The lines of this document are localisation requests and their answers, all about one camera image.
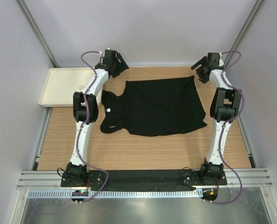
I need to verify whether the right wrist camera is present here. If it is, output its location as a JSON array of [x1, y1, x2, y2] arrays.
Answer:
[[219, 52, 224, 67]]

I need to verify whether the aluminium rail front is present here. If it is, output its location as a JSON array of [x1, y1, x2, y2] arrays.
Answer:
[[16, 168, 273, 189]]

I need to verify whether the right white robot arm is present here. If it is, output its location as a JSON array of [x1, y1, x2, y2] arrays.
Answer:
[[191, 53, 244, 185]]

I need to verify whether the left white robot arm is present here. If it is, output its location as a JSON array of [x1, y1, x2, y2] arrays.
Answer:
[[61, 49, 129, 187]]

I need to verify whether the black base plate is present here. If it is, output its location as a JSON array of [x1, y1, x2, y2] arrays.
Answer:
[[61, 168, 227, 192]]

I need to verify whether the slotted cable duct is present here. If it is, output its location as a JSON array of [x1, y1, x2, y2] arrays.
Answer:
[[28, 189, 203, 199]]

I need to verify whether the white plastic tray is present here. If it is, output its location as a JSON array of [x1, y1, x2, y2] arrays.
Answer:
[[38, 68, 94, 107]]

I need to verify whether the black tank top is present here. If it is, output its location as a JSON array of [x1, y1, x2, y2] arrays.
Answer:
[[100, 76, 207, 137]]

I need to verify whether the left aluminium frame post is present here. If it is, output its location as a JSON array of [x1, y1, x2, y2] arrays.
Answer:
[[15, 0, 59, 68]]

